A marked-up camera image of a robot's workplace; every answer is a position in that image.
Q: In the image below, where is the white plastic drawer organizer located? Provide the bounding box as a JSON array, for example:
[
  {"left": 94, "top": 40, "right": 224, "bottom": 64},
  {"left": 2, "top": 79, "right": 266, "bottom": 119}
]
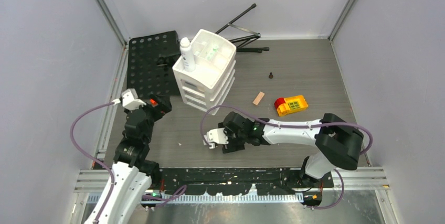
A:
[{"left": 172, "top": 29, "right": 237, "bottom": 112}]

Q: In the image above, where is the small white bottle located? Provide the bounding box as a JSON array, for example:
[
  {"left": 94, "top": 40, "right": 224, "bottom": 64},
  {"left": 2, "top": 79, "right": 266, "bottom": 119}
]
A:
[{"left": 179, "top": 37, "right": 196, "bottom": 72}]

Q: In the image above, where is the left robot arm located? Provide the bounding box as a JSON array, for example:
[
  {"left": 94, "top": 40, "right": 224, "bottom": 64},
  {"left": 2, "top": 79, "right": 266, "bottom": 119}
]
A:
[{"left": 85, "top": 94, "right": 172, "bottom": 223}]

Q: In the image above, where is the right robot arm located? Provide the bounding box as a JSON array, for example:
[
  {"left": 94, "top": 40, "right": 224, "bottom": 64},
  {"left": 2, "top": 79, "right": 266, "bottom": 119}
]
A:
[{"left": 205, "top": 112, "right": 364, "bottom": 188}]

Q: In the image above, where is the beige concealer stick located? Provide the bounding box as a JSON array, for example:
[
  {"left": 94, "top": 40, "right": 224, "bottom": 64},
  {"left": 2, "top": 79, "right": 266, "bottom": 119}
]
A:
[{"left": 252, "top": 91, "right": 265, "bottom": 105}]

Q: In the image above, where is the yellow red toy block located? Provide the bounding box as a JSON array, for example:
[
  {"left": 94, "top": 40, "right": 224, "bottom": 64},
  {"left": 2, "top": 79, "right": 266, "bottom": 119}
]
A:
[{"left": 274, "top": 95, "right": 309, "bottom": 116}]

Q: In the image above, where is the black music stand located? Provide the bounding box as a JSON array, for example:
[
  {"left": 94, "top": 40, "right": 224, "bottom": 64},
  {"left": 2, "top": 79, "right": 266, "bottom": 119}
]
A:
[{"left": 125, "top": 3, "right": 270, "bottom": 102}]

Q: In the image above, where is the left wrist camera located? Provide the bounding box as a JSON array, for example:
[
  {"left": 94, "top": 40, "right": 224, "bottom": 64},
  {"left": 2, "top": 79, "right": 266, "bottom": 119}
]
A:
[{"left": 112, "top": 88, "right": 146, "bottom": 111}]

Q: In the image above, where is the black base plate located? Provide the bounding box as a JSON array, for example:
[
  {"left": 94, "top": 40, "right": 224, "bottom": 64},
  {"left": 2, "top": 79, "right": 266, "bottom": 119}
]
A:
[{"left": 128, "top": 167, "right": 334, "bottom": 196}]

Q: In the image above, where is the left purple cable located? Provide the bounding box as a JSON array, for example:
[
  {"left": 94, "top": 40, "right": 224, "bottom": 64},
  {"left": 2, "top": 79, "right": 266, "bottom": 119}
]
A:
[{"left": 69, "top": 101, "right": 188, "bottom": 224}]

